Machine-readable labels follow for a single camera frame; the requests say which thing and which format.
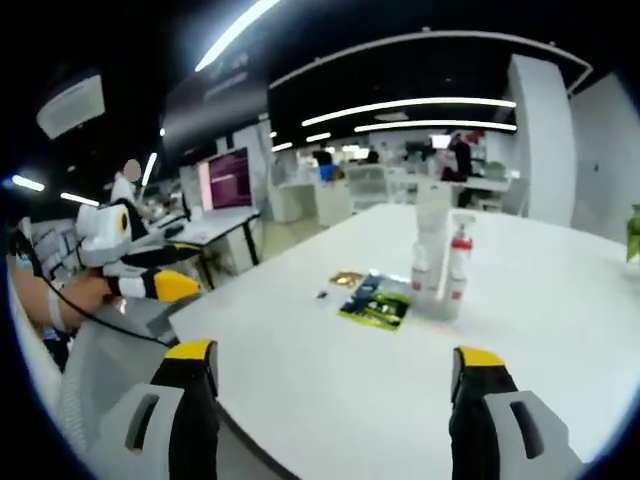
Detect white mesh office chair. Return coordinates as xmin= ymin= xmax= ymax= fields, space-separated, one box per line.
xmin=57 ymin=294 xmax=207 ymax=454

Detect white desk black legs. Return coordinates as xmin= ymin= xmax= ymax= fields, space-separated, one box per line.
xmin=163 ymin=206 xmax=265 ymax=291

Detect potted green plant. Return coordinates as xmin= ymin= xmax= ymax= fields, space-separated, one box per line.
xmin=624 ymin=202 xmax=640 ymax=265

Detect white wristband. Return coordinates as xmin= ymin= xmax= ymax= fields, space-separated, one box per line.
xmin=46 ymin=288 xmax=68 ymax=332

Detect dark hanging sign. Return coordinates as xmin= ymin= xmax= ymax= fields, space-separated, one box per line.
xmin=162 ymin=49 xmax=272 ymax=157

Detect curved ceiling light strip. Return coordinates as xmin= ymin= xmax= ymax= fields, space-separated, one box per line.
xmin=193 ymin=0 xmax=284 ymax=72

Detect white red-collar skincare bottle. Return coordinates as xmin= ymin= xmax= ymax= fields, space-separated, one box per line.
xmin=448 ymin=213 xmax=475 ymax=281

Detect green silver foil packet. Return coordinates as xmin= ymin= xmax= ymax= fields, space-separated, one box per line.
xmin=337 ymin=272 xmax=414 ymax=332

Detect gold foil wrapper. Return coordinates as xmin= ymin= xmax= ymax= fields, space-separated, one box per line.
xmin=327 ymin=270 xmax=367 ymax=290

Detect white skincare tube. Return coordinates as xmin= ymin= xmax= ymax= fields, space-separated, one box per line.
xmin=416 ymin=192 xmax=450 ymax=301

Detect computer monitor purple screen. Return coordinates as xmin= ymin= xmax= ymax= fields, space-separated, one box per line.
xmin=196 ymin=147 xmax=252 ymax=212

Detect person's left hand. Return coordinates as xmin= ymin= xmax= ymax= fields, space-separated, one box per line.
xmin=63 ymin=272 xmax=126 ymax=327

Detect ceiling air conditioner cassette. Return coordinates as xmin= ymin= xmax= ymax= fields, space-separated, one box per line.
xmin=34 ymin=73 xmax=108 ymax=140

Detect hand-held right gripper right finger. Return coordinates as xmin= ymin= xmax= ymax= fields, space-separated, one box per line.
xmin=447 ymin=344 xmax=586 ymax=480

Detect blue chair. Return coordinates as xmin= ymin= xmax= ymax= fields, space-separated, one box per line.
xmin=318 ymin=163 xmax=347 ymax=185

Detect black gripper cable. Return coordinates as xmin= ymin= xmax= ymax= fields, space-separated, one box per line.
xmin=19 ymin=232 xmax=180 ymax=347

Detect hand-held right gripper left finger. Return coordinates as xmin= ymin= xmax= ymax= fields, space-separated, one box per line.
xmin=84 ymin=338 xmax=222 ymax=480

